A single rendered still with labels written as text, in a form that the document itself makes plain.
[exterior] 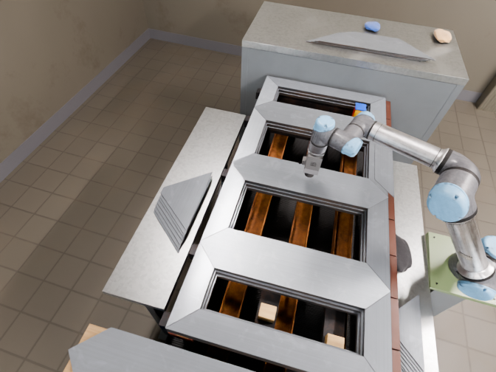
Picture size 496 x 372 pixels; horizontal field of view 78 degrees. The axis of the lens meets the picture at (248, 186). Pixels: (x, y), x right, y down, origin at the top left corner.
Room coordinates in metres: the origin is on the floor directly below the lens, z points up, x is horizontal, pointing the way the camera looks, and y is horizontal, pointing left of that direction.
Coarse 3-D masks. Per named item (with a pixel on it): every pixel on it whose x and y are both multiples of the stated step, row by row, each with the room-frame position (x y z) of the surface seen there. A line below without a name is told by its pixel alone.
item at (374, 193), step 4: (372, 184) 0.93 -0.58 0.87; (368, 188) 0.90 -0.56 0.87; (372, 188) 0.91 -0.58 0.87; (376, 188) 0.91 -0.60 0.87; (368, 192) 0.88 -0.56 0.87; (372, 192) 0.88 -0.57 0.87; (376, 192) 0.89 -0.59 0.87; (380, 192) 0.89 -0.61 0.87; (368, 196) 0.86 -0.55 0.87; (372, 196) 0.86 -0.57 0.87; (376, 196) 0.86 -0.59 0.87; (380, 196) 0.86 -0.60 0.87; (368, 200) 0.84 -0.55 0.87; (372, 200) 0.84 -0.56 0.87; (376, 200) 0.84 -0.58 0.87; (380, 200) 0.84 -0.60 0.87; (368, 204) 0.81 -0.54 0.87; (372, 204) 0.81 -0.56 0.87; (368, 208) 0.79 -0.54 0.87
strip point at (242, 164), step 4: (244, 156) 1.05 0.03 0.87; (248, 156) 1.05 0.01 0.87; (252, 156) 1.06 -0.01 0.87; (236, 160) 1.02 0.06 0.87; (240, 160) 1.03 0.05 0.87; (244, 160) 1.03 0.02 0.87; (248, 160) 1.03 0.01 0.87; (236, 164) 1.00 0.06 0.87; (240, 164) 1.00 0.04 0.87; (244, 164) 1.00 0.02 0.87; (248, 164) 1.01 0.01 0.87; (236, 168) 0.97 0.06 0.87; (240, 168) 0.97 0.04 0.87; (244, 168) 0.98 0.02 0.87; (248, 168) 0.98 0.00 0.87; (240, 172) 0.95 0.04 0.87; (244, 172) 0.95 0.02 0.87; (244, 176) 0.92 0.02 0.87
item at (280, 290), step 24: (288, 96) 1.64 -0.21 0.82; (312, 96) 1.62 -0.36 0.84; (264, 192) 0.87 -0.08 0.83; (288, 192) 0.86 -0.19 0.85; (384, 192) 0.89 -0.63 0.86; (360, 240) 0.65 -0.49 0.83; (264, 288) 0.42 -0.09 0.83; (288, 288) 0.41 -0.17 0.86; (216, 312) 0.32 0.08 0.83; (360, 312) 0.35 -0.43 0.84; (360, 336) 0.27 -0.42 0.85; (264, 360) 0.18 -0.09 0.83
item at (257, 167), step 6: (258, 156) 1.06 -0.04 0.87; (264, 156) 1.06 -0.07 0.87; (252, 162) 1.02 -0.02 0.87; (258, 162) 1.02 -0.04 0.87; (264, 162) 1.02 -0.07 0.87; (252, 168) 0.98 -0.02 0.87; (258, 168) 0.98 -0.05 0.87; (264, 168) 0.98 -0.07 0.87; (252, 174) 0.94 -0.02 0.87; (258, 174) 0.94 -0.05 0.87; (252, 180) 0.91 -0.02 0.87; (258, 180) 0.91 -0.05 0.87
